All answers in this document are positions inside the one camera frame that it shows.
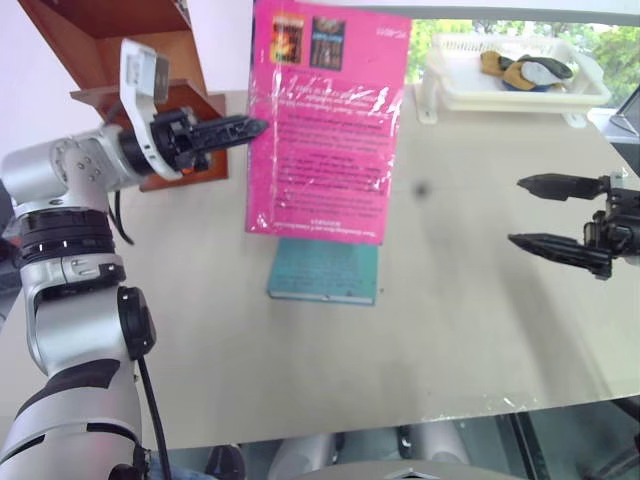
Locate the yellow work glove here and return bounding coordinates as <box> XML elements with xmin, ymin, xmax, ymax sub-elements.
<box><xmin>479</xmin><ymin>49</ymin><xmax>539</xmax><ymax>93</ymax></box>

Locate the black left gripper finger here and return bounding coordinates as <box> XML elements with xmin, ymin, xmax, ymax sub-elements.
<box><xmin>193</xmin><ymin>113</ymin><xmax>255</xmax><ymax>133</ymax></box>
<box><xmin>195</xmin><ymin>117</ymin><xmax>270</xmax><ymax>153</ymax></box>

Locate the silver robot leg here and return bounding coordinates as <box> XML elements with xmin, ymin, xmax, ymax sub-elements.
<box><xmin>398</xmin><ymin>419</ymin><xmax>472</xmax><ymax>467</ymax></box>

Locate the dark laptop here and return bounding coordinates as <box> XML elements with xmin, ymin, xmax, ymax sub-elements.
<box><xmin>586</xmin><ymin>85</ymin><xmax>640</xmax><ymax>177</ymax></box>

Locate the wooden bookshelf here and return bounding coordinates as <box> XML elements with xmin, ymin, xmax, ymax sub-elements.
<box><xmin>18</xmin><ymin>0</ymin><xmax>231</xmax><ymax>193</ymax></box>

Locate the teal book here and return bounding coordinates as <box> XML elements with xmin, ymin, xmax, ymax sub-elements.
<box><xmin>265</xmin><ymin>237</ymin><xmax>380</xmax><ymax>308</ymax></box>

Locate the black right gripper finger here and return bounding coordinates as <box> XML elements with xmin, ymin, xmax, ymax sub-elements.
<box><xmin>516</xmin><ymin>172</ymin><xmax>610</xmax><ymax>202</ymax></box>
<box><xmin>506</xmin><ymin>232</ymin><xmax>615</xmax><ymax>282</ymax></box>

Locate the white plastic basket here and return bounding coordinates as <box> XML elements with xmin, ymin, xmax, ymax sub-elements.
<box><xmin>418</xmin><ymin>31</ymin><xmax>613</xmax><ymax>130</ymax></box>

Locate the dark rounded shape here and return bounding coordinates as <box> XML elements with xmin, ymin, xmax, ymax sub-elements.
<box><xmin>203</xmin><ymin>443</ymin><xmax>247</xmax><ymax>480</ymax></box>

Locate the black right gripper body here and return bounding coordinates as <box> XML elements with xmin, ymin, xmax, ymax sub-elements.
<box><xmin>583</xmin><ymin>174</ymin><xmax>640</xmax><ymax>260</ymax></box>

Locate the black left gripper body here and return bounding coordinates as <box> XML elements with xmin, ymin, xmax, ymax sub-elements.
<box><xmin>150</xmin><ymin>106</ymin><xmax>211</xmax><ymax>172</ymax></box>

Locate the grey robot torso edge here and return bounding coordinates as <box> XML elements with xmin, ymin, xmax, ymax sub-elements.
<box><xmin>298</xmin><ymin>459</ymin><xmax>522</xmax><ymax>480</ymax></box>

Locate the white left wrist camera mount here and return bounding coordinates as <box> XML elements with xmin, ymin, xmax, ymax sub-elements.
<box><xmin>118</xmin><ymin>38</ymin><xmax>184</xmax><ymax>180</ymax></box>

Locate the pink book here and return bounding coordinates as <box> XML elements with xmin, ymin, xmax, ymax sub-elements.
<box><xmin>244</xmin><ymin>0</ymin><xmax>414</xmax><ymax>247</ymax></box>

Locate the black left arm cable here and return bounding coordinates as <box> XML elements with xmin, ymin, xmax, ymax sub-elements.
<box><xmin>106</xmin><ymin>188</ymin><xmax>172</xmax><ymax>480</ymax></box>

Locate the black and white glove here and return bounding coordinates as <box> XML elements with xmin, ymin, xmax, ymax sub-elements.
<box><xmin>514</xmin><ymin>55</ymin><xmax>576</xmax><ymax>92</ymax></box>

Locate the black table frame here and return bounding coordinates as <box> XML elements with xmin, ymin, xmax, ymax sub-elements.
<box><xmin>507</xmin><ymin>397</ymin><xmax>640</xmax><ymax>480</ymax></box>

